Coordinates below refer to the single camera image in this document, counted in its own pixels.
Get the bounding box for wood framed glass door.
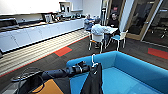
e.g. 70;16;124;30
127;0;168;46
99;0;128;29

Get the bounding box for blue sofa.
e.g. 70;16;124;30
65;50;168;94

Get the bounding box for black microwave oven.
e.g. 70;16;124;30
0;18;18;30

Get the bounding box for white dining table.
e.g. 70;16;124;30
99;26;120;35

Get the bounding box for white upper kitchen cabinets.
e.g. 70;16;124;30
0;0;84;16

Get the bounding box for white chair blue seat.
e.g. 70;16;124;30
109;29;130;52

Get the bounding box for black t-shirt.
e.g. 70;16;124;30
79;62;105;94

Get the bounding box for white kitchen cabinets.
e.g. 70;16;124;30
0;0;84;16
0;17;86;53

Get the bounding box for white lower kitchen cabinets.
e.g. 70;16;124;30
0;17;86;53

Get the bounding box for wall mounted appliance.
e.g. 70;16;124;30
58;2;72;14

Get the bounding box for black coffee machine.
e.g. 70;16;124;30
42;12;56;24

